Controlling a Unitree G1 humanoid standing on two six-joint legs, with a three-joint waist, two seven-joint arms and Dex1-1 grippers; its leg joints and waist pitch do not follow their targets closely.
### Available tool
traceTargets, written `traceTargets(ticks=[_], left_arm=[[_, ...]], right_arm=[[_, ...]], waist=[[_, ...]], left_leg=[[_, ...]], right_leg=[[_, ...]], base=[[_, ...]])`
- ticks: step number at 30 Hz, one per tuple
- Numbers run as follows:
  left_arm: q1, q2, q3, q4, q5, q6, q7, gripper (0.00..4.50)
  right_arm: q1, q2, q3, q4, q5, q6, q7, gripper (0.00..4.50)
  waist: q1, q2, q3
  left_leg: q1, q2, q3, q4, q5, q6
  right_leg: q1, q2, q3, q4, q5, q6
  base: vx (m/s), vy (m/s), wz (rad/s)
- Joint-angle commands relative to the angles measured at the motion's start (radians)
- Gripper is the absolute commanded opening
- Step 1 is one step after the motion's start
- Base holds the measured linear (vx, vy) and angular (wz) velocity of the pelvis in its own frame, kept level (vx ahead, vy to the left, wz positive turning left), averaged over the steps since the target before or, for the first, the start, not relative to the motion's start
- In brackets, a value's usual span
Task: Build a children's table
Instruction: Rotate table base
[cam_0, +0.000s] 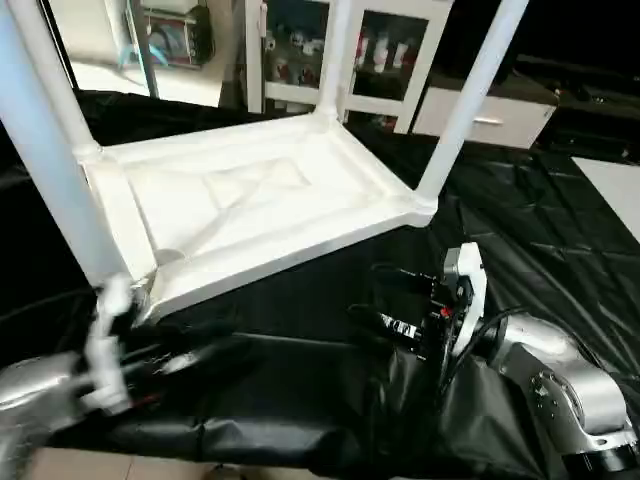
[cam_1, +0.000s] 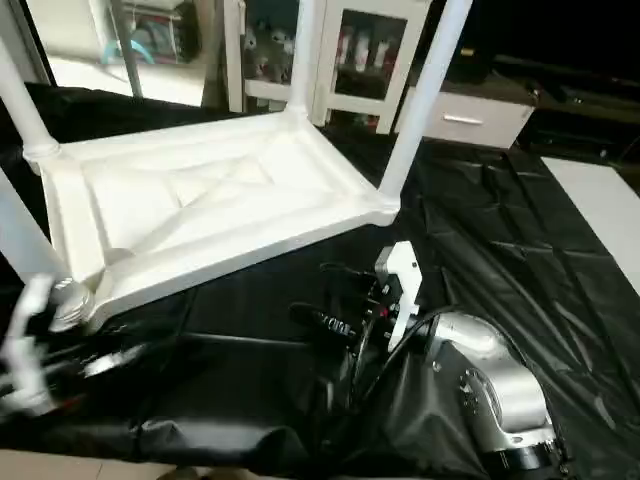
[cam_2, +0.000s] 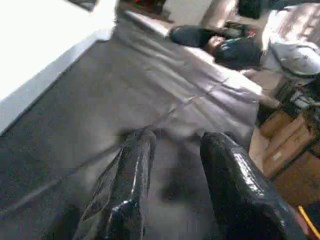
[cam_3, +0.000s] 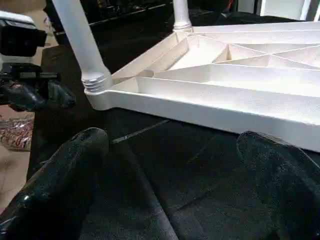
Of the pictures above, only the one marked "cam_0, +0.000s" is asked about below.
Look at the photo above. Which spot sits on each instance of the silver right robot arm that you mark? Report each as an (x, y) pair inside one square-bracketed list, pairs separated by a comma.
[(560, 370)]

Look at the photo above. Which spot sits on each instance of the white plastic table leg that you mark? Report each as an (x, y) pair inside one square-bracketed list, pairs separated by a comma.
[(335, 60), (68, 100), (470, 100), (60, 180)]

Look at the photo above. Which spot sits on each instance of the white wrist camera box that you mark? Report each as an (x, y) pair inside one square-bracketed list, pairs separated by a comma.
[(105, 350), (468, 280)]

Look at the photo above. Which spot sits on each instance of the blue grey floor appliance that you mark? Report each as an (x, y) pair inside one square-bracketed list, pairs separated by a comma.
[(170, 35)]

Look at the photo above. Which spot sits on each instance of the black work mat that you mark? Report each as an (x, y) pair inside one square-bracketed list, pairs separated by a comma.
[(540, 240)]

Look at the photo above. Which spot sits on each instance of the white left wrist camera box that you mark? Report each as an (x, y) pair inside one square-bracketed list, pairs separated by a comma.
[(105, 350)]

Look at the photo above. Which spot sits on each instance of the white glass-door cabinet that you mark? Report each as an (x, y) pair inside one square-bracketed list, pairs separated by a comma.
[(390, 60)]

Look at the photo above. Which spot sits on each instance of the white plastic table top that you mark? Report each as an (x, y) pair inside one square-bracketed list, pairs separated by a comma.
[(250, 190)]

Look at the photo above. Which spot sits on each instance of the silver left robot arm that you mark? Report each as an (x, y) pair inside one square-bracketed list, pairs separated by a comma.
[(40, 395)]

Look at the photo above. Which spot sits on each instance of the white drawer unit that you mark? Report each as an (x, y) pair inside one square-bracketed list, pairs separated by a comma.
[(500, 115)]

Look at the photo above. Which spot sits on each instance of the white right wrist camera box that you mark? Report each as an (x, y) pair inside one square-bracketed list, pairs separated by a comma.
[(468, 280)]

